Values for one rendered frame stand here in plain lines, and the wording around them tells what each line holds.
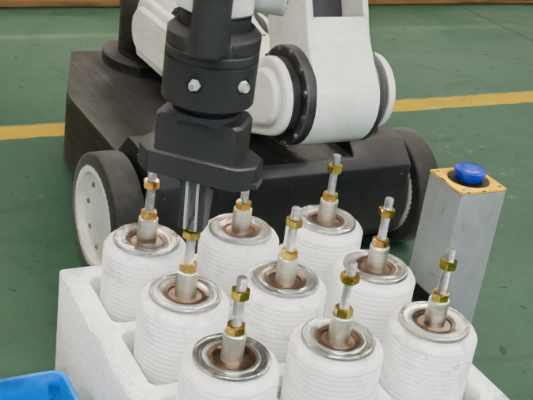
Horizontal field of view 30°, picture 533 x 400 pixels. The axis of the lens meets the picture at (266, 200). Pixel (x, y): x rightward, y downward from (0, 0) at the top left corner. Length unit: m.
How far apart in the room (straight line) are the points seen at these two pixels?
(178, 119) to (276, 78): 0.45
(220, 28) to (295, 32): 0.54
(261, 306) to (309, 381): 0.12
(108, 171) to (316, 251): 0.37
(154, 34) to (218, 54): 0.87
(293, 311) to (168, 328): 0.14
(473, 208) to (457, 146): 1.02
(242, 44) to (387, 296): 0.36
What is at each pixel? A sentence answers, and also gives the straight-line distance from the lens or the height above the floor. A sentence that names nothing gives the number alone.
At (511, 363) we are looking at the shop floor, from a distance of 1.52.
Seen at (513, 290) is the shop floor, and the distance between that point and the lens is 1.72.
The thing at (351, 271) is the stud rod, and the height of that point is 0.33.
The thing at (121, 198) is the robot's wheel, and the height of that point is 0.17.
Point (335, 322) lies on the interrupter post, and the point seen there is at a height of 0.28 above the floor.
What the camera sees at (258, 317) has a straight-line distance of 1.07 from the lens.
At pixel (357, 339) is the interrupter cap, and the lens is 1.01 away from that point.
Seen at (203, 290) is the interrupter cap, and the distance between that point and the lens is 1.05.
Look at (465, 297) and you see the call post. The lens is 1.33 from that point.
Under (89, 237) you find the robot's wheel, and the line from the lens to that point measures 1.57.
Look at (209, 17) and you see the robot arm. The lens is 0.85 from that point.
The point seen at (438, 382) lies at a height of 0.21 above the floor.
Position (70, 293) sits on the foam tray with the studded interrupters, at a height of 0.18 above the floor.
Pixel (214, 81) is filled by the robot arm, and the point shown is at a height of 0.50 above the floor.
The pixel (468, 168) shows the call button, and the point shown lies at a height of 0.33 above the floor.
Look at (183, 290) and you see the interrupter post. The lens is 1.03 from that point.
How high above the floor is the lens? 0.80
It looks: 25 degrees down
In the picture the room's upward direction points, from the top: 8 degrees clockwise
